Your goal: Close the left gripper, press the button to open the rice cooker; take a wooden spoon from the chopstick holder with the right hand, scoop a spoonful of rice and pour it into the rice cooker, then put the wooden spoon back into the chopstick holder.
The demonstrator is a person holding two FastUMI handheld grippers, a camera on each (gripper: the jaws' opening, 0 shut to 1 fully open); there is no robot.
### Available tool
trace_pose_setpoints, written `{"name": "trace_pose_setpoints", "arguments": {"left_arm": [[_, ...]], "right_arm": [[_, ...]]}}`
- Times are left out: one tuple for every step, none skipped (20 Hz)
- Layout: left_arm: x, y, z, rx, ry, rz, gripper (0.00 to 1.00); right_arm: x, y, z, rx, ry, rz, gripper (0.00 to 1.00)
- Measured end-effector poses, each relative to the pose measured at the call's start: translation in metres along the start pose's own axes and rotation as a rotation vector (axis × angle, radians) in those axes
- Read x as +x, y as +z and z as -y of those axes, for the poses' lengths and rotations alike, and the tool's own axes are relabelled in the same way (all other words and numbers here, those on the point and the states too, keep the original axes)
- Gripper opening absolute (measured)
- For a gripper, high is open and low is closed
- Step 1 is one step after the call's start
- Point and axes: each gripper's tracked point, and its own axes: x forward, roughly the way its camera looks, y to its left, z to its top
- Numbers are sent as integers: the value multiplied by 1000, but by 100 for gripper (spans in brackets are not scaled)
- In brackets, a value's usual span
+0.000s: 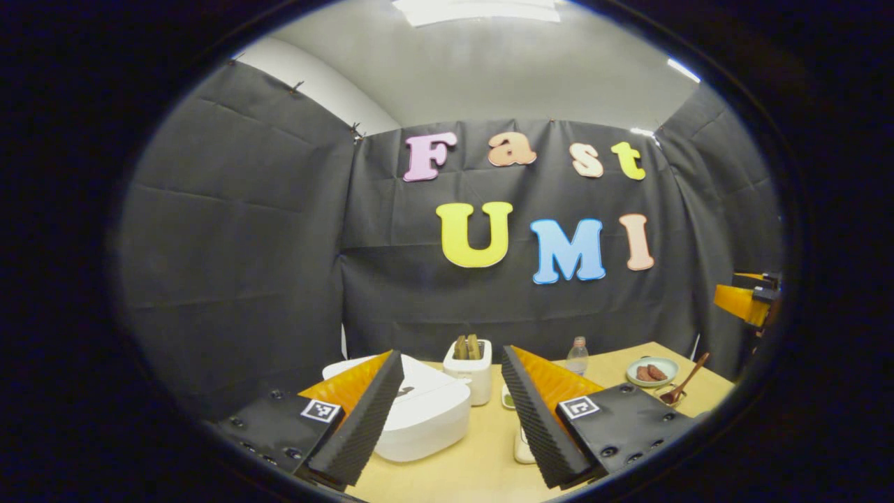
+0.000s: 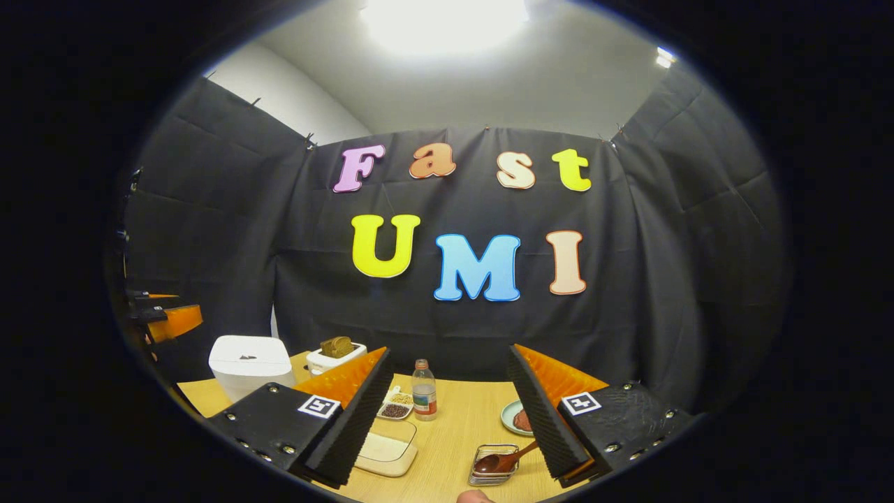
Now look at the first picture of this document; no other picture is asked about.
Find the brown meat slices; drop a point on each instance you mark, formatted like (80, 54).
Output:
(651, 373)

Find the black backdrop cloth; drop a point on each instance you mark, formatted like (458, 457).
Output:
(244, 265)

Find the brown bread slices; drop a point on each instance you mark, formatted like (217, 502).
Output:
(468, 347)

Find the white divided grain dish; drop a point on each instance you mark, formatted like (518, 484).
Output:
(508, 399)

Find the pale green plate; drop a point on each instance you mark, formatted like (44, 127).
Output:
(667, 363)

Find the brown wooden spoon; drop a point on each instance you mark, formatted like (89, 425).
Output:
(688, 377)

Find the ceiling light panel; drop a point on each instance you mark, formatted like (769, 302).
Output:
(482, 10)

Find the small ceiling light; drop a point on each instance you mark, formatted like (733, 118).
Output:
(683, 70)

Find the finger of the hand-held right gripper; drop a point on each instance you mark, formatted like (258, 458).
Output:
(737, 302)

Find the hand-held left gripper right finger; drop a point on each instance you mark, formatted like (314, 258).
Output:
(538, 426)

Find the white rice cooker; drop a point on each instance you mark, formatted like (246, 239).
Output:
(433, 419)

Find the clear tray of white rice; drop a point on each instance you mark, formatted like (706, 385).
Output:
(522, 447)

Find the clear plastic bottle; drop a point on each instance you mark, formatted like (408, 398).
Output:
(577, 360)

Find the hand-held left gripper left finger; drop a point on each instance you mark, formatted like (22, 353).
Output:
(367, 426)

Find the white toaster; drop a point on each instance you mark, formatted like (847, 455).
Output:
(478, 384)

